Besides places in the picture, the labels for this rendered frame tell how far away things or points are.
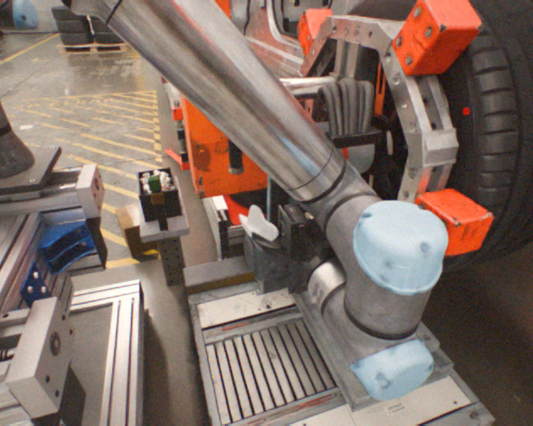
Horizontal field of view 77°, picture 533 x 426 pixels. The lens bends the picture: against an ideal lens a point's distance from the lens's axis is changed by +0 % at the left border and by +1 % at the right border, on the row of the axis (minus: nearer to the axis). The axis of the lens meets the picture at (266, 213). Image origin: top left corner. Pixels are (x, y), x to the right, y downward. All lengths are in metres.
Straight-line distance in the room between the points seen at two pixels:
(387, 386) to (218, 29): 0.35
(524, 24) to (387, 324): 0.57
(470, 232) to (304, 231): 0.26
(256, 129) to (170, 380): 1.17
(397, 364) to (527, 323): 1.51
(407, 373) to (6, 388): 0.47
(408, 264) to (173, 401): 1.15
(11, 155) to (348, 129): 0.73
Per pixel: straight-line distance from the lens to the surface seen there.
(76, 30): 9.07
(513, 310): 1.87
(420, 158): 0.59
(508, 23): 0.74
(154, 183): 1.14
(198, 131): 1.15
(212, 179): 1.23
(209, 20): 0.30
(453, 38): 0.60
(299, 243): 0.49
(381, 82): 0.85
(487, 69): 0.64
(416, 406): 1.30
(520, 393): 1.59
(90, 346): 1.29
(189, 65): 0.30
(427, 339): 1.27
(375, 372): 0.36
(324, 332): 1.29
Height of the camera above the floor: 1.17
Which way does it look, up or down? 34 degrees down
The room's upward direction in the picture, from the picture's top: straight up
